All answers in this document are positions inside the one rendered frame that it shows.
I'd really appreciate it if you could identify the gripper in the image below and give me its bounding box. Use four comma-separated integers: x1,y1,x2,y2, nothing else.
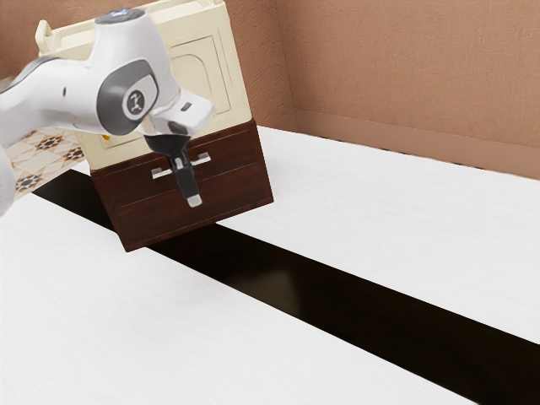
145,133,203,208

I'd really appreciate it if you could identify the dark wooden drawer cabinet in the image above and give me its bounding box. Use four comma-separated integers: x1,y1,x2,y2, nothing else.
89,119,275,253

